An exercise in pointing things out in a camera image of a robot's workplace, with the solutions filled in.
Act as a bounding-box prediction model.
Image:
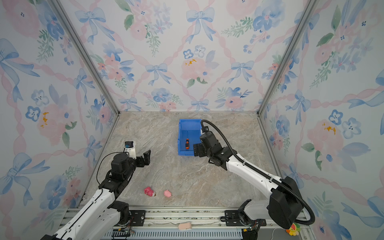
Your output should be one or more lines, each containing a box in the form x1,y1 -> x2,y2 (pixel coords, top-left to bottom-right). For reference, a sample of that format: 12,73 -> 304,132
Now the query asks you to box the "orange black screwdriver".
185,139 -> 190,150

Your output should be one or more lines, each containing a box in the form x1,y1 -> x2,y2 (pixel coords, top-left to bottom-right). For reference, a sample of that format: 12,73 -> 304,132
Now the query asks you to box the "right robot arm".
193,132 -> 304,229

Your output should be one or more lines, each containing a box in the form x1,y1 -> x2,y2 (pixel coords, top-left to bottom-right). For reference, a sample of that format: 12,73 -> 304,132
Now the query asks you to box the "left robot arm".
42,149 -> 151,240

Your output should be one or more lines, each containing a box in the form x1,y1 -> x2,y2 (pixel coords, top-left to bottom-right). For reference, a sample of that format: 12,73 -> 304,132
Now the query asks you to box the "blue plastic bin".
178,119 -> 202,156

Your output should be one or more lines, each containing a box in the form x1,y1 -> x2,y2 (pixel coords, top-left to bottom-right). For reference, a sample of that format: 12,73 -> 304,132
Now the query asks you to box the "dark pink toy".
144,187 -> 156,197

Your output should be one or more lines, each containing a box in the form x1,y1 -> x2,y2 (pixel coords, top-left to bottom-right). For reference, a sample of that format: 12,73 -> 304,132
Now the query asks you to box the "light pink toy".
164,190 -> 172,198

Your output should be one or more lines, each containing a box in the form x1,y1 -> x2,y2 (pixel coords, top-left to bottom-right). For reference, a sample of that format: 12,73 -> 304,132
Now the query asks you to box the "pink eraser block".
178,222 -> 192,231

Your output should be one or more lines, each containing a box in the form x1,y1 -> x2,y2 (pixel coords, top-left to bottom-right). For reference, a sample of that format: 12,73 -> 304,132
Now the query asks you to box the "rainbow flower toy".
286,223 -> 301,236

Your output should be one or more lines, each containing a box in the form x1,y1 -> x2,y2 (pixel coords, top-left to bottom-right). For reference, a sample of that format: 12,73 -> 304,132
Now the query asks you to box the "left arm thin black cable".
95,151 -> 122,185

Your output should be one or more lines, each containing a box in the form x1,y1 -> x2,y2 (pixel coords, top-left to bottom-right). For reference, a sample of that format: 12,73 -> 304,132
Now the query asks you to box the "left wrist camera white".
124,141 -> 137,160

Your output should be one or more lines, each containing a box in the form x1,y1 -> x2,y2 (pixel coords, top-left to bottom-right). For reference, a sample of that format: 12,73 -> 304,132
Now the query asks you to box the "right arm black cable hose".
200,119 -> 316,226

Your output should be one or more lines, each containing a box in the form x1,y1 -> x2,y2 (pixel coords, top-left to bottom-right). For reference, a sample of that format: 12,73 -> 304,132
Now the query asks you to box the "aluminium rail frame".
56,203 -> 313,240

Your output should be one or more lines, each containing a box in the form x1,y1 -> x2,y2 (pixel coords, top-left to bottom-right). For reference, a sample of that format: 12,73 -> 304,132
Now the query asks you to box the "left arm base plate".
116,210 -> 146,228

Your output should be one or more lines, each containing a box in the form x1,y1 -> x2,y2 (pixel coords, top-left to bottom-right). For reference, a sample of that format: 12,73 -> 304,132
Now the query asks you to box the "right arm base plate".
220,210 -> 267,228

